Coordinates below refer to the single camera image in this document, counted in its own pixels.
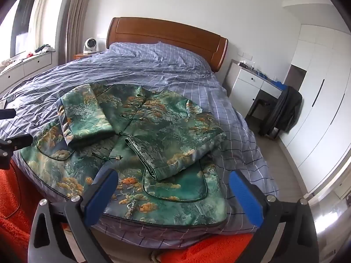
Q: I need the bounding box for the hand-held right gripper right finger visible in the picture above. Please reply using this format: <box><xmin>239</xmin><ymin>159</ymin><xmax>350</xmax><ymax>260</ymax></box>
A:
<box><xmin>229</xmin><ymin>170</ymin><xmax>320</xmax><ymax>263</ymax></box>

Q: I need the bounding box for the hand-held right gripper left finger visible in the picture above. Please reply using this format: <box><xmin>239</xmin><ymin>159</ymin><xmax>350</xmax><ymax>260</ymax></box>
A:
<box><xmin>27</xmin><ymin>168</ymin><xmax>119</xmax><ymax>263</ymax></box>

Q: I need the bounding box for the green patterned silk jacket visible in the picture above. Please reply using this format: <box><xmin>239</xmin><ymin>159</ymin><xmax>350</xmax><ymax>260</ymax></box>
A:
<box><xmin>36</xmin><ymin>84</ymin><xmax>228</xmax><ymax>228</ymax></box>

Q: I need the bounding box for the pile of clothes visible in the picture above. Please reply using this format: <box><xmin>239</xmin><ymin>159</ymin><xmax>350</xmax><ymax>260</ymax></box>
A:
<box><xmin>34</xmin><ymin>44</ymin><xmax>57</xmax><ymax>54</ymax></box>

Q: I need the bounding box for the white windowsill cabinet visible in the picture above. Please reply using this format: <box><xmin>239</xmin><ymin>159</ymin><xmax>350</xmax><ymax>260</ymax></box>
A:
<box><xmin>0</xmin><ymin>51</ymin><xmax>54</xmax><ymax>88</ymax></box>

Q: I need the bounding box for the person's orange fleece clothing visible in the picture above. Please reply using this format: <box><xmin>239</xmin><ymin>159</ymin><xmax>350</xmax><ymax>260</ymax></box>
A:
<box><xmin>0</xmin><ymin>156</ymin><xmax>261</xmax><ymax>263</ymax></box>

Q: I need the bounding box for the window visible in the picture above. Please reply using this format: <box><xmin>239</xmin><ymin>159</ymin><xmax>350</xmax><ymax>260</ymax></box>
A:
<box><xmin>9</xmin><ymin>0</ymin><xmax>39</xmax><ymax>58</ymax></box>

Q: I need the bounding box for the dark stool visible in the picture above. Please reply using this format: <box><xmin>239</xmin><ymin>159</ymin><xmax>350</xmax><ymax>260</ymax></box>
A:
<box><xmin>249</xmin><ymin>99</ymin><xmax>275</xmax><ymax>118</ymax></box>

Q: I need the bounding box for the white sheer curtain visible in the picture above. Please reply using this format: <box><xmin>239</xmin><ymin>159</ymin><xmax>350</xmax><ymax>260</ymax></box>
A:
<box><xmin>29</xmin><ymin>0</ymin><xmax>52</xmax><ymax>52</ymax></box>

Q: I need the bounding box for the white round fan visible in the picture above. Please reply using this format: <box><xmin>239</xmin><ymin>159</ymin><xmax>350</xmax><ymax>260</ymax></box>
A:
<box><xmin>83</xmin><ymin>37</ymin><xmax>98</xmax><ymax>54</ymax></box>

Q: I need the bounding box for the white desk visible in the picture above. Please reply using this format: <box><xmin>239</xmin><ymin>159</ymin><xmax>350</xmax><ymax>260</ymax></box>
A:
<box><xmin>227</xmin><ymin>59</ymin><xmax>288</xmax><ymax>118</ymax></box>

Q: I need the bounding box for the beige curtain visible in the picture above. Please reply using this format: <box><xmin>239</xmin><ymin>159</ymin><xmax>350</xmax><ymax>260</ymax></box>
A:
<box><xmin>59</xmin><ymin>0</ymin><xmax>95</xmax><ymax>66</ymax></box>

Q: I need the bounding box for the white wardrobe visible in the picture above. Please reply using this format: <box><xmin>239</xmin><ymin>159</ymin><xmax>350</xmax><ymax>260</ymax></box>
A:
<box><xmin>280</xmin><ymin>23</ymin><xmax>351</xmax><ymax>195</ymax></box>

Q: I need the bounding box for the blue plaid pillow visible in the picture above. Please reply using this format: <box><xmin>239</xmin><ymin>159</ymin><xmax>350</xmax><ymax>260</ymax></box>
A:
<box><xmin>108</xmin><ymin>42</ymin><xmax>165</xmax><ymax>59</ymax></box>

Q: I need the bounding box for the wooden bed headboard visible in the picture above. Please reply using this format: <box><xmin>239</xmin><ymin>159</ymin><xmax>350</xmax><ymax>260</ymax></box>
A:
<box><xmin>106</xmin><ymin>17</ymin><xmax>229</xmax><ymax>73</ymax></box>

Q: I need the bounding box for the black cable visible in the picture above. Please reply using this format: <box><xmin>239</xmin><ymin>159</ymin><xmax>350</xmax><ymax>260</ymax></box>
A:
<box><xmin>4</xmin><ymin>159</ymin><xmax>23</xmax><ymax>220</ymax></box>

